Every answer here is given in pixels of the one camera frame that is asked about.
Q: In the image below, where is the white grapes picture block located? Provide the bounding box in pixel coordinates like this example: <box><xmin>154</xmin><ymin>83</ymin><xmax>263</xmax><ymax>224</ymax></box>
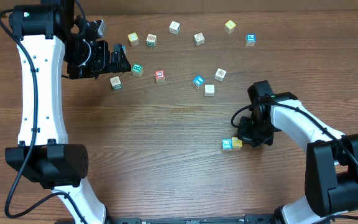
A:
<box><xmin>110</xmin><ymin>76</ymin><xmax>122</xmax><ymax>90</ymax></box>

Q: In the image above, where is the yellow side picture block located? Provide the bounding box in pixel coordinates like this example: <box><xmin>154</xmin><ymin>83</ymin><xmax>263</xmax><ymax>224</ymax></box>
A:
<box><xmin>232</xmin><ymin>137</ymin><xmax>242</xmax><ymax>149</ymax></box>

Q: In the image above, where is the white block blue side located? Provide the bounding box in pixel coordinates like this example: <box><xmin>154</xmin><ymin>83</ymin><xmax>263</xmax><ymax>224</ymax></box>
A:
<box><xmin>222</xmin><ymin>139</ymin><xmax>233</xmax><ymax>151</ymax></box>

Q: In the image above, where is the red letter U block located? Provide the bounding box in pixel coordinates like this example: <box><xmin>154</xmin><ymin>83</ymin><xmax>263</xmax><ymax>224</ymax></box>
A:
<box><xmin>155</xmin><ymin>70</ymin><xmax>165</xmax><ymax>83</ymax></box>

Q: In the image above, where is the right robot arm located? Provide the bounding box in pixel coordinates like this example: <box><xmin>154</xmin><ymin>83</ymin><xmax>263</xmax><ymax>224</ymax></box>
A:
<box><xmin>236</xmin><ymin>80</ymin><xmax>358</xmax><ymax>224</ymax></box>

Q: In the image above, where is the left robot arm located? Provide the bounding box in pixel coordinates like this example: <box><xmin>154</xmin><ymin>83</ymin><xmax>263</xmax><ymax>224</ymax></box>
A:
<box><xmin>2</xmin><ymin>1</ymin><xmax>131</xmax><ymax>223</ymax></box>

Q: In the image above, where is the blue letter block far left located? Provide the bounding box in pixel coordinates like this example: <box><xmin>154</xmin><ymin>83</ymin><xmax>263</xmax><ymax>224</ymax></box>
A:
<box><xmin>122</xmin><ymin>45</ymin><xmax>127</xmax><ymax>54</ymax></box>

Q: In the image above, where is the green letter R block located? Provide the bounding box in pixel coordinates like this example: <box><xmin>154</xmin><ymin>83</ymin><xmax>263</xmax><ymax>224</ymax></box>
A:
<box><xmin>131</xmin><ymin>63</ymin><xmax>144</xmax><ymax>77</ymax></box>

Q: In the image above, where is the yellow top block left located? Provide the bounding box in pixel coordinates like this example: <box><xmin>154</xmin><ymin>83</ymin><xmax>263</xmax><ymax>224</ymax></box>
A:
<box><xmin>128</xmin><ymin>32</ymin><xmax>139</xmax><ymax>46</ymax></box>

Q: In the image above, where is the wooden block green letter side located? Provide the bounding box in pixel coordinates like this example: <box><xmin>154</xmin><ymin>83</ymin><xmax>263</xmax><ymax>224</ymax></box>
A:
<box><xmin>146</xmin><ymin>34</ymin><xmax>157</xmax><ymax>47</ymax></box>

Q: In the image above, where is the white block yellow side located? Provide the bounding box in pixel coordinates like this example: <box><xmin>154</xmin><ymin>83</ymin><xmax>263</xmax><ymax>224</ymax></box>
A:
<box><xmin>204</xmin><ymin>84</ymin><xmax>215</xmax><ymax>96</ymax></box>

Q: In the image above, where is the white block top centre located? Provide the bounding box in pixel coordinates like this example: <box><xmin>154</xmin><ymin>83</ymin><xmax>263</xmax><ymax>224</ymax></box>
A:
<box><xmin>169</xmin><ymin>21</ymin><xmax>180</xmax><ymax>35</ymax></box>

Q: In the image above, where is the white picture block dark side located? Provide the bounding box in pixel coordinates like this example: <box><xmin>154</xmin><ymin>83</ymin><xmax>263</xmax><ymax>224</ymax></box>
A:
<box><xmin>214</xmin><ymin>68</ymin><xmax>226</xmax><ymax>82</ymax></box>

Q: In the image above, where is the blue letter T block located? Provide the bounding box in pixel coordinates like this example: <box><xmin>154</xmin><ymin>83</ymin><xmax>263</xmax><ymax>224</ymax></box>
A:
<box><xmin>192</xmin><ymin>75</ymin><xmax>205</xmax><ymax>88</ymax></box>

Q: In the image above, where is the white picture block centre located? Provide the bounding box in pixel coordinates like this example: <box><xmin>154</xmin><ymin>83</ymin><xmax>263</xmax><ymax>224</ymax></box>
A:
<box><xmin>193</xmin><ymin>32</ymin><xmax>205</xmax><ymax>46</ymax></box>

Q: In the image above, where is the blue letter P block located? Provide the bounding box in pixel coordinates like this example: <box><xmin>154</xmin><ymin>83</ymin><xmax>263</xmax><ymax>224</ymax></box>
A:
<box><xmin>246</xmin><ymin>34</ymin><xmax>256</xmax><ymax>47</ymax></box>

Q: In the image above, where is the yellow top block right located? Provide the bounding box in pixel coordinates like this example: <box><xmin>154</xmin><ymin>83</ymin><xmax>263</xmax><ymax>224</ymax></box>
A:
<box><xmin>224</xmin><ymin>20</ymin><xmax>236</xmax><ymax>34</ymax></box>

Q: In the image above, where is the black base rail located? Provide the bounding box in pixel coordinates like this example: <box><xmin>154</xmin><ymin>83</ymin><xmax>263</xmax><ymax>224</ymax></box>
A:
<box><xmin>107</xmin><ymin>214</ymin><xmax>281</xmax><ymax>224</ymax></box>

